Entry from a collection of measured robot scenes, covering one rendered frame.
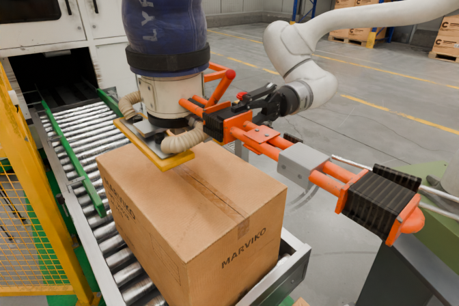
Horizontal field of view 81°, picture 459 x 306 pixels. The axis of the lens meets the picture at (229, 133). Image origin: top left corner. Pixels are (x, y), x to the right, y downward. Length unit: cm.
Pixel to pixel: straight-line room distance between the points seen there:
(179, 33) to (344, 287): 163
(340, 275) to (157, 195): 134
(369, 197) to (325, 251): 158
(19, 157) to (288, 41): 100
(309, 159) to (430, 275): 70
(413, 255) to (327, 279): 84
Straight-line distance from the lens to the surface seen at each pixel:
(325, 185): 46
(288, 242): 120
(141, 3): 69
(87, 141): 215
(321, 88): 80
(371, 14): 84
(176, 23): 68
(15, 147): 120
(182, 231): 76
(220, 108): 65
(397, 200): 44
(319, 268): 191
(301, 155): 50
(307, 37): 84
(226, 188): 87
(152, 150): 74
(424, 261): 112
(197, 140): 67
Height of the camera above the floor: 152
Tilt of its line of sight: 30 degrees down
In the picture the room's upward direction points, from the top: straight up
